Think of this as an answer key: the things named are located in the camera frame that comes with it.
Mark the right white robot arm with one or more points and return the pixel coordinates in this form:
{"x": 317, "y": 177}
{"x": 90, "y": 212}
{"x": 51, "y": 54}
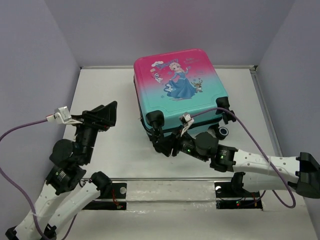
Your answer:
{"x": 251, "y": 172}

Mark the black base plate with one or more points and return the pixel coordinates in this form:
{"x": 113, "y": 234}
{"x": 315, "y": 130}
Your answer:
{"x": 228, "y": 199}
{"x": 114, "y": 200}

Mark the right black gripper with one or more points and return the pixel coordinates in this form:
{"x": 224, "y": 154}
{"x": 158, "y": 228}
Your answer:
{"x": 165, "y": 145}

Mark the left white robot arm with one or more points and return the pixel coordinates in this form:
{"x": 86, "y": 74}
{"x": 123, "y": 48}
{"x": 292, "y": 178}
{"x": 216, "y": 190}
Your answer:
{"x": 51, "y": 210}

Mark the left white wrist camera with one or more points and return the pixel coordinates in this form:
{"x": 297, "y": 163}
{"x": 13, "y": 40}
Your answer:
{"x": 60, "y": 116}

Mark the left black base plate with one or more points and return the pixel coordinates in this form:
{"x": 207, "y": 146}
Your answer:
{"x": 114, "y": 200}

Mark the pink and teal suitcase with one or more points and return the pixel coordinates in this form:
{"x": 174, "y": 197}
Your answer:
{"x": 171, "y": 84}

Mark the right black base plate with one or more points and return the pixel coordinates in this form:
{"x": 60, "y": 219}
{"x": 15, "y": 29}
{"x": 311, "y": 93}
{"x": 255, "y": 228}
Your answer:
{"x": 228, "y": 199}

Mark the metal rail strip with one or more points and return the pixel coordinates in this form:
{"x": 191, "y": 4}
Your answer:
{"x": 171, "y": 179}

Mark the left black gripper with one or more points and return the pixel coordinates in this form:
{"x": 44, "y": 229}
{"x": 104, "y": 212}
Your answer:
{"x": 103, "y": 117}

